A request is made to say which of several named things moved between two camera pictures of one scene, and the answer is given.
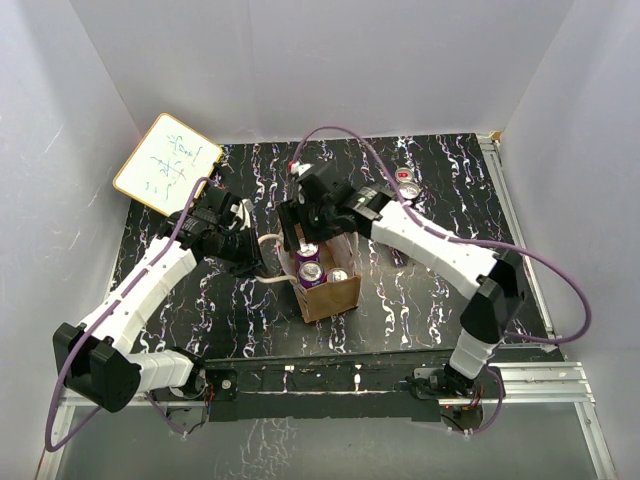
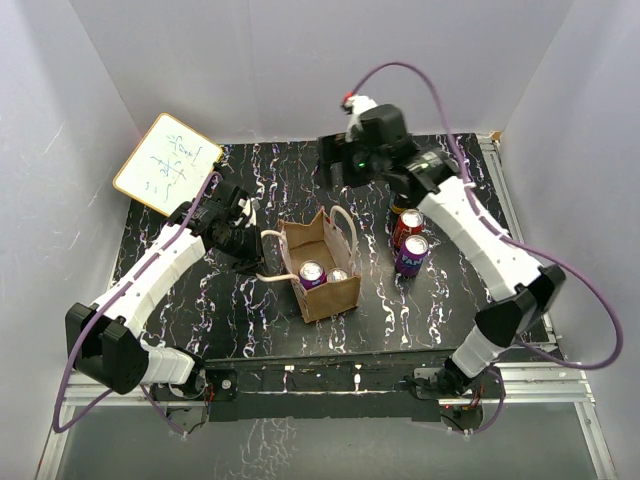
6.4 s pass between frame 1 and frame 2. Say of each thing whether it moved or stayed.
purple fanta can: moved
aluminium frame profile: stayed
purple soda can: stayed
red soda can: stayed
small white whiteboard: stayed
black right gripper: moved
